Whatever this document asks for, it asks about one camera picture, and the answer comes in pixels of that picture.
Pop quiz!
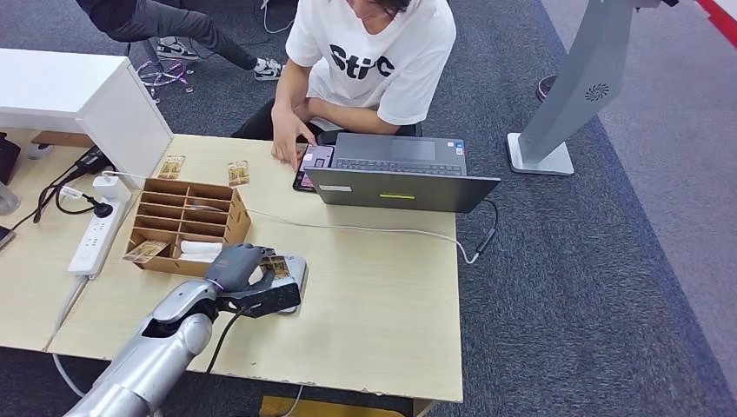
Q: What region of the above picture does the person's right hand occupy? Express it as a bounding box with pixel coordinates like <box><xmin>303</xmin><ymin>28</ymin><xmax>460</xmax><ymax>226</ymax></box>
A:
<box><xmin>270</xmin><ymin>106</ymin><xmax>318</xmax><ymax>172</ymax></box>

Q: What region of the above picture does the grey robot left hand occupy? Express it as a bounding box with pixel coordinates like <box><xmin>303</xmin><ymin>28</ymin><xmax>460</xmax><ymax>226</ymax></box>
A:
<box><xmin>204</xmin><ymin>243</ymin><xmax>277</xmax><ymax>293</ymax></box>

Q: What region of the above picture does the grey card reader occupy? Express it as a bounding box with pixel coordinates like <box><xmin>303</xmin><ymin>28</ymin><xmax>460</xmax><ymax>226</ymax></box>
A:
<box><xmin>262</xmin><ymin>255</ymin><xmax>309</xmax><ymax>316</ymax></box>

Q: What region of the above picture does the person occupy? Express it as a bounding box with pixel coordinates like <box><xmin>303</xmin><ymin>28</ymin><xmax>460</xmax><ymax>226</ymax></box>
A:
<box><xmin>231</xmin><ymin>0</ymin><xmax>458</xmax><ymax>173</ymax></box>
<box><xmin>75</xmin><ymin>0</ymin><xmax>283</xmax><ymax>82</ymax></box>

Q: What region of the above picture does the white paper roll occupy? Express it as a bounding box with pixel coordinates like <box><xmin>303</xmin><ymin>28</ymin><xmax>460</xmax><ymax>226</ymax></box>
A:
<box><xmin>180</xmin><ymin>240</ymin><xmax>224</xmax><ymax>256</ymax></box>

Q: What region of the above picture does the black smartphone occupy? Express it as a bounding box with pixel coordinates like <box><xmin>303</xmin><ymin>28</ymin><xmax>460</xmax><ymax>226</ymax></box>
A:
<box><xmin>291</xmin><ymin>143</ymin><xmax>335</xmax><ymax>194</ymax></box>

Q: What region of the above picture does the cardboard organizer box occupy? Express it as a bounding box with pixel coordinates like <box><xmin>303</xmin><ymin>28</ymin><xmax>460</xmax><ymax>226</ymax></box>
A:
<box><xmin>124</xmin><ymin>177</ymin><xmax>253</xmax><ymax>279</ymax></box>

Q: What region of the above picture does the grey laptop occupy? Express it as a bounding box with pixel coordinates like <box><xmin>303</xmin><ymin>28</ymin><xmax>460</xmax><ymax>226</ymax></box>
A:
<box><xmin>303</xmin><ymin>132</ymin><xmax>502</xmax><ymax>215</ymax></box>

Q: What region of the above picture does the chrome chair base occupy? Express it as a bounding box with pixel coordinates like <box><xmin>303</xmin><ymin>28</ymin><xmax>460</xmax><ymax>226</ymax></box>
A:
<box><xmin>135</xmin><ymin>57</ymin><xmax>196</xmax><ymax>105</ymax></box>

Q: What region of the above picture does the white power strip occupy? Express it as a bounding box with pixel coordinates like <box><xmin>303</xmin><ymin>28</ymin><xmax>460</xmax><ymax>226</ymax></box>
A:
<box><xmin>68</xmin><ymin>195</ymin><xmax>129</xmax><ymax>279</ymax></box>

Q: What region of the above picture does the yellow box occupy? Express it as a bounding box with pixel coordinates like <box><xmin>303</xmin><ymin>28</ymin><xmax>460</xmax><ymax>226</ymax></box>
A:
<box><xmin>259</xmin><ymin>395</ymin><xmax>404</xmax><ymax>417</ymax></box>

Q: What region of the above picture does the white cabinet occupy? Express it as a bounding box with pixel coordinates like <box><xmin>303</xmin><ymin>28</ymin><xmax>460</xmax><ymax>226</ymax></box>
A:
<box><xmin>0</xmin><ymin>48</ymin><xmax>174</xmax><ymax>191</ymax></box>

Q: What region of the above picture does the black power brick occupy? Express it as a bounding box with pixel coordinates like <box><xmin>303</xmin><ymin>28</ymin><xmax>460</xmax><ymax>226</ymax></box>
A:
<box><xmin>73</xmin><ymin>144</ymin><xmax>114</xmax><ymax>176</ymax></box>

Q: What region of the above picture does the wooden block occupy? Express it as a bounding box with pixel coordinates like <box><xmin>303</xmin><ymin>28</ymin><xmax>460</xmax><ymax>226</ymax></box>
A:
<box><xmin>31</xmin><ymin>130</ymin><xmax>95</xmax><ymax>149</ymax></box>

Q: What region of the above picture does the black adapter dongle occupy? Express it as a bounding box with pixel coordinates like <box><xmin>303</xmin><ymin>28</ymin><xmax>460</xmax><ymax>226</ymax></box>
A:
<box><xmin>473</xmin><ymin>198</ymin><xmax>500</xmax><ymax>265</ymax></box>

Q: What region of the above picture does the clear glass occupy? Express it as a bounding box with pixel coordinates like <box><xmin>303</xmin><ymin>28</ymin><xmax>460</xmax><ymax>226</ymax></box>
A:
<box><xmin>0</xmin><ymin>181</ymin><xmax>22</xmax><ymax>217</ymax></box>

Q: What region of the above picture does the dark round disc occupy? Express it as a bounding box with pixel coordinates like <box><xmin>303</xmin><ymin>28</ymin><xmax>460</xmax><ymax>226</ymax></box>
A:
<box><xmin>535</xmin><ymin>73</ymin><xmax>559</xmax><ymax>103</ymax></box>

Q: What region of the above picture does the black object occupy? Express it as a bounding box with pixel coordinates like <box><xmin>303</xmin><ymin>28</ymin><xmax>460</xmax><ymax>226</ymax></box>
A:
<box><xmin>0</xmin><ymin>132</ymin><xmax>22</xmax><ymax>187</ymax></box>

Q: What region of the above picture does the grey kiosk stand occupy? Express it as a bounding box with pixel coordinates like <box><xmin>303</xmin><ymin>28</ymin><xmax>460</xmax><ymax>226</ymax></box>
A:
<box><xmin>506</xmin><ymin>0</ymin><xmax>678</xmax><ymax>176</ymax></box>

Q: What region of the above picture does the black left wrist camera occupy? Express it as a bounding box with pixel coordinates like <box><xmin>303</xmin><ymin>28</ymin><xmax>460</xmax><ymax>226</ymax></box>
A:
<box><xmin>217</xmin><ymin>268</ymin><xmax>302</xmax><ymax>320</ymax></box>

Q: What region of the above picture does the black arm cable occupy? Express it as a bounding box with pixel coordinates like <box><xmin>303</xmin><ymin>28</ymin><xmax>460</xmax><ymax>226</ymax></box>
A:
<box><xmin>204</xmin><ymin>306</ymin><xmax>255</xmax><ymax>375</ymax></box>

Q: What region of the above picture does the thin white cord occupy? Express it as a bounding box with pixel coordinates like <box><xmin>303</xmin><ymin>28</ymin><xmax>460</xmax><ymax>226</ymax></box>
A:
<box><xmin>262</xmin><ymin>0</ymin><xmax>295</xmax><ymax>36</ymax></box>

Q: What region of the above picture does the long white cable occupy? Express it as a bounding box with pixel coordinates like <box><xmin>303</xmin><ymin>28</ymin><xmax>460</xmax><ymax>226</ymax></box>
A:
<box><xmin>100</xmin><ymin>169</ymin><xmax>480</xmax><ymax>266</ymax></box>

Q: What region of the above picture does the black plug with cable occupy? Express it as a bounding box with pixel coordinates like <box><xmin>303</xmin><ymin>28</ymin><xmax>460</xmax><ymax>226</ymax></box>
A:
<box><xmin>54</xmin><ymin>183</ymin><xmax>115</xmax><ymax>221</ymax></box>

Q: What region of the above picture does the white hanging cable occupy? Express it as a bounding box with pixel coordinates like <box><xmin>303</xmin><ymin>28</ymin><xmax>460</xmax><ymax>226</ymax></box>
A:
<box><xmin>282</xmin><ymin>385</ymin><xmax>304</xmax><ymax>417</ymax></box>

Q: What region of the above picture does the white power strip cord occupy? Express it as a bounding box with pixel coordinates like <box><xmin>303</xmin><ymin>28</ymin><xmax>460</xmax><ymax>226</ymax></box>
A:
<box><xmin>50</xmin><ymin>275</ymin><xmax>89</xmax><ymax>400</ymax></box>

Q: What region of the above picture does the black power brick cable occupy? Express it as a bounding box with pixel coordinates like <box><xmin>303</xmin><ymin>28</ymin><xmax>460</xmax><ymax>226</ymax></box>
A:
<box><xmin>31</xmin><ymin>163</ymin><xmax>88</xmax><ymax>226</ymax></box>

